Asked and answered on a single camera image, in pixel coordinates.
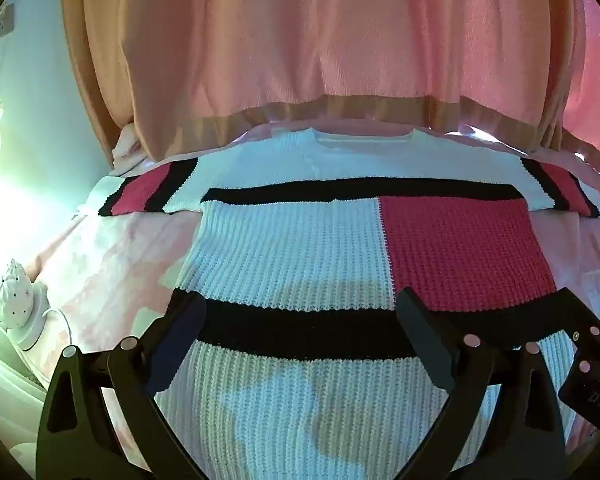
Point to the white red black knit sweater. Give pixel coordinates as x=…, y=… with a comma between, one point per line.
x=290, y=245

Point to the pink bed sheet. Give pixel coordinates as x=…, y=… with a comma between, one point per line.
x=120, y=260

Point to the wall socket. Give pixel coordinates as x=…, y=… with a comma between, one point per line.
x=4, y=21

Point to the white folded cloth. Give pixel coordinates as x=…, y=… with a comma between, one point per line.
x=126, y=144

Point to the white pineapple-shaped lamp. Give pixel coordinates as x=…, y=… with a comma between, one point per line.
x=12, y=295

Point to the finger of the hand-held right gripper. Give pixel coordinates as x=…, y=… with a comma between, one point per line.
x=587, y=392

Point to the pink curtain with tan border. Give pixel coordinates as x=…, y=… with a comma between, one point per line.
x=305, y=35

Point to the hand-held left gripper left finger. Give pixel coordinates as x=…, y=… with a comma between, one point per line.
x=182, y=332

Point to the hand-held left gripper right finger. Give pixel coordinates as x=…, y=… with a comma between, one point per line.
x=422, y=340

